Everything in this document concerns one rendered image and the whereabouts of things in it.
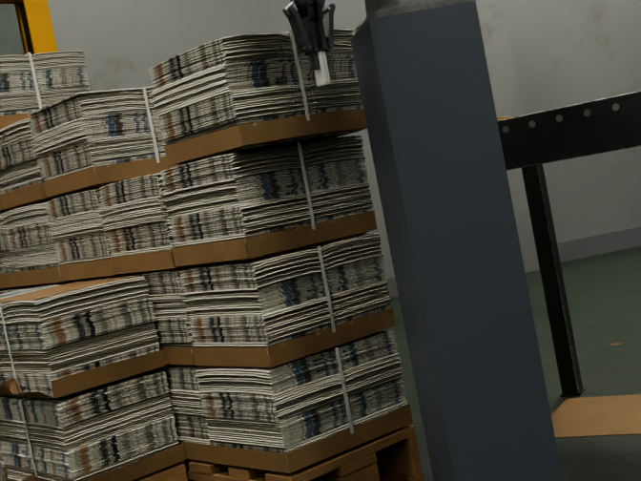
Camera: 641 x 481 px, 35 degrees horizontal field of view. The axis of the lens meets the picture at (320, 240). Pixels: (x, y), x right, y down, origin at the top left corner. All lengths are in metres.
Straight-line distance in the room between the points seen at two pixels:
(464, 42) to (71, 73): 1.70
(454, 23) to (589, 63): 4.71
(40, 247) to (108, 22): 3.32
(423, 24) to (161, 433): 1.16
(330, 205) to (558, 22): 4.41
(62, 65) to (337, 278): 1.37
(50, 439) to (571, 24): 4.83
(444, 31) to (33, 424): 1.30
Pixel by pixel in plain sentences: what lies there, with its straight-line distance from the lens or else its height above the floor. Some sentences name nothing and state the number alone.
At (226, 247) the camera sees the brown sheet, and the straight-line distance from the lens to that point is 2.17.
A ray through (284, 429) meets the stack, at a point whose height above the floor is 0.24.
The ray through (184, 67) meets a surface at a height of 1.03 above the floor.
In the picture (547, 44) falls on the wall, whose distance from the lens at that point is 6.50.
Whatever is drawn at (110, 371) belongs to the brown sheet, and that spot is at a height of 0.40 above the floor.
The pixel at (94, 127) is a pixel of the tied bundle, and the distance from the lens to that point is 2.63.
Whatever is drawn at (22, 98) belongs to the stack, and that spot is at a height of 1.15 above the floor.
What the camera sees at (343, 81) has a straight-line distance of 2.30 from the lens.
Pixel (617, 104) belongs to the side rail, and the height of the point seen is 0.78.
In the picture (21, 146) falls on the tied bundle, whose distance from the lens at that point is 2.94.
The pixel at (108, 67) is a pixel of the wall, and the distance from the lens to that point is 6.08.
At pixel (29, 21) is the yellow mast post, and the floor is 1.51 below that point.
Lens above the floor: 0.72
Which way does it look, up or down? 3 degrees down
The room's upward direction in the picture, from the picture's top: 11 degrees counter-clockwise
